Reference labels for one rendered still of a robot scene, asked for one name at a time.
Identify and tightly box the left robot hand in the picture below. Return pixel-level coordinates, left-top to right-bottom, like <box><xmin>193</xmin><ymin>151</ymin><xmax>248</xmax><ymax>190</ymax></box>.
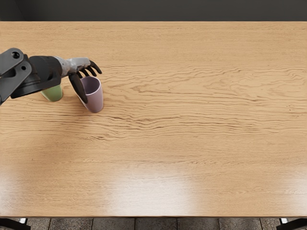
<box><xmin>56</xmin><ymin>56</ymin><xmax>103</xmax><ymax>104</ymax></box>

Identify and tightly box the green cup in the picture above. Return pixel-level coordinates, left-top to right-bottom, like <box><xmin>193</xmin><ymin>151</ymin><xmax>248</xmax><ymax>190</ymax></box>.
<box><xmin>40</xmin><ymin>84</ymin><xmax>64</xmax><ymax>103</ymax></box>

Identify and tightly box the lilac cup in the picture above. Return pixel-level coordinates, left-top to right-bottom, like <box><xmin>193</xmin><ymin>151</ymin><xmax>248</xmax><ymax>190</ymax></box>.
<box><xmin>78</xmin><ymin>76</ymin><xmax>104</xmax><ymax>114</ymax></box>

